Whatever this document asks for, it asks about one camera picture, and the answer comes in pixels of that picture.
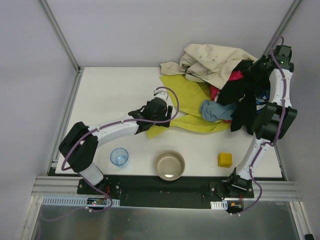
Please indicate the left white cable duct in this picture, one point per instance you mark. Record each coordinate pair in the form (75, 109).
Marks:
(72, 201)

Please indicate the yellow-green cloth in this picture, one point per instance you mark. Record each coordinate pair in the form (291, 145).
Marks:
(190, 97)

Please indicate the black cloth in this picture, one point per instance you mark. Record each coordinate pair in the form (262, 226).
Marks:
(243, 92)

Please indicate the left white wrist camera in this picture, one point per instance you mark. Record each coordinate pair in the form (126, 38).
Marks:
(161, 94)

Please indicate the light blue cloth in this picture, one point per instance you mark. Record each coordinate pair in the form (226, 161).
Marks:
(211, 111)

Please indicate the pink red cloth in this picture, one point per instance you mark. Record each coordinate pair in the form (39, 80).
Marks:
(215, 92)

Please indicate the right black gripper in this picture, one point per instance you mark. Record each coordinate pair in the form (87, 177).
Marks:
(246, 81)

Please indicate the blue white patterned cloth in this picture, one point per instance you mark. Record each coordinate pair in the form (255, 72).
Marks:
(262, 100)

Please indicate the clear blue plastic cup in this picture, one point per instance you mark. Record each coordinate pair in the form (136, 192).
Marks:
(119, 157)

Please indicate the beige cloth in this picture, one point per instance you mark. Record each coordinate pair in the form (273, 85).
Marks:
(207, 63)

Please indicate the left aluminium frame post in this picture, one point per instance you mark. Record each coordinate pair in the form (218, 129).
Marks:
(59, 34)

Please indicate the beige ceramic bowl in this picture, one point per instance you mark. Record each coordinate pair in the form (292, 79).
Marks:
(169, 165)

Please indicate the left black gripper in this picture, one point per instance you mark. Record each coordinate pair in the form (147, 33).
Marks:
(167, 116)

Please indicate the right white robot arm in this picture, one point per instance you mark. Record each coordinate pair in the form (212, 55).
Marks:
(269, 126)

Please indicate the yellow cube block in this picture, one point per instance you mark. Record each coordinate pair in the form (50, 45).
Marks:
(225, 160)

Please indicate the right aluminium frame post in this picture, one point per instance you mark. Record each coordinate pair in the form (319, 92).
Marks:
(288, 16)

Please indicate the right white cable duct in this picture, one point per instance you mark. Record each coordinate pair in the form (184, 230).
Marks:
(219, 205)

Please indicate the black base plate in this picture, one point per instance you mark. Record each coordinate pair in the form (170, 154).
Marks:
(187, 192)

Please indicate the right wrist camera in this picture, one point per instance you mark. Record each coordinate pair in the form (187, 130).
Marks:
(283, 55)

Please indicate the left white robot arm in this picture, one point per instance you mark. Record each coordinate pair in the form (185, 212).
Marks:
(80, 144)

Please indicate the white cable duct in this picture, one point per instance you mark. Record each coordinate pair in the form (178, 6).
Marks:
(219, 205)
(72, 201)

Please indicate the aluminium frame post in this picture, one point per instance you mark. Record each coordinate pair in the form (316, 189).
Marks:
(288, 16)
(59, 34)

